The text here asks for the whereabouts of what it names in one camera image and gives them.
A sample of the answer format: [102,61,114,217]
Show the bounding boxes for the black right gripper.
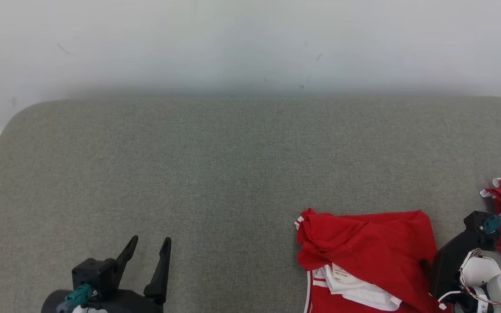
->
[444,292,478,313]

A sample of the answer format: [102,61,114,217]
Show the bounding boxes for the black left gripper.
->
[41,235,172,313]

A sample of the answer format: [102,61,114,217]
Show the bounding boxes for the red basketball jersey number 23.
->
[294,208,452,313]

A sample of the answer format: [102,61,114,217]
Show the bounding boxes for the left camera cable teal plug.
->
[57,283,94,313]

